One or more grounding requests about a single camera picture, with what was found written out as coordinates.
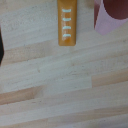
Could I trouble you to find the orange rectangular bar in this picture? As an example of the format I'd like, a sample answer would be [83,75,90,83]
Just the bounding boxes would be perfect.
[56,0,79,47]

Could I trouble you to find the pink mug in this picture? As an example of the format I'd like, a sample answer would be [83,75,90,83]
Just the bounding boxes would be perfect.
[93,0,128,37]

